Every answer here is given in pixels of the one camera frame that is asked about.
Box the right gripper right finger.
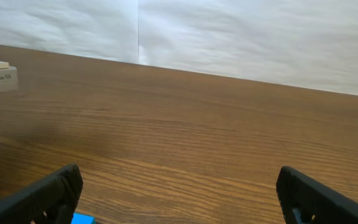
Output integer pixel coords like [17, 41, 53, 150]
[275, 166, 358, 224]

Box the blue cube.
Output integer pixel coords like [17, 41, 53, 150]
[71, 212, 97, 224]

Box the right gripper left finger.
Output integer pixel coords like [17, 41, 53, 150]
[0, 163, 84, 224]

